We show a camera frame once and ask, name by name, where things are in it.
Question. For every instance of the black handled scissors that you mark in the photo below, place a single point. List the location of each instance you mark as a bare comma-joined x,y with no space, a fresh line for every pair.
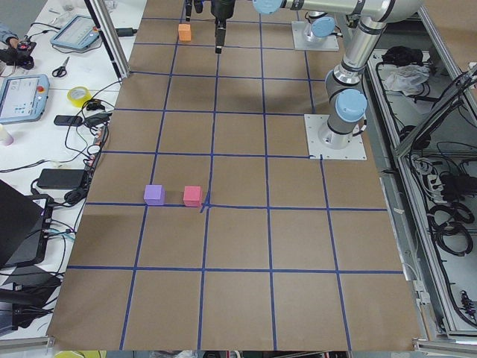
61,70

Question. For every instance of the black power adapter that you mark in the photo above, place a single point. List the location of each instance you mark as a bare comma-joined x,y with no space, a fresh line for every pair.
61,178

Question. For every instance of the purple foam cube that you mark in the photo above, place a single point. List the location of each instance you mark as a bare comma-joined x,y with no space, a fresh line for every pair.
154,195

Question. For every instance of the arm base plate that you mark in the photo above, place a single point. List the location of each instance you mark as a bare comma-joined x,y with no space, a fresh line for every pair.
324,144
316,37

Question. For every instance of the black phone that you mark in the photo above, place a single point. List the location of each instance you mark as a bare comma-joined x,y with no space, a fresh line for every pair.
68,120

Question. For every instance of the person hand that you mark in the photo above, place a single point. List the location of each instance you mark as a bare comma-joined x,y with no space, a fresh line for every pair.
8,37

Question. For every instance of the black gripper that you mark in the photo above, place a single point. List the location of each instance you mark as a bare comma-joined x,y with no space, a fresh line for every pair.
222,8

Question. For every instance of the red foam cube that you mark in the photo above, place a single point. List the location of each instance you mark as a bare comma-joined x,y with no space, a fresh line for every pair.
192,196

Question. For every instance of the orange foam cube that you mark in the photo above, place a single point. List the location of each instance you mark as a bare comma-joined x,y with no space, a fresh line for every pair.
185,32

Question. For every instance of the teach pendant tablet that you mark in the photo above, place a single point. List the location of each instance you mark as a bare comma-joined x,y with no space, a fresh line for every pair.
78,34
23,98

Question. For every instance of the black laptop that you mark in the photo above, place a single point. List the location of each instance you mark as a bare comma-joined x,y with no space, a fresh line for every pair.
25,220

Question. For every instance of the aluminium frame post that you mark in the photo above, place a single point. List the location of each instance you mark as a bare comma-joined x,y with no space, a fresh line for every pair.
103,22

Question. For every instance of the yellow tape roll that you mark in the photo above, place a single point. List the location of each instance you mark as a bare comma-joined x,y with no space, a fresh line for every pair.
78,96

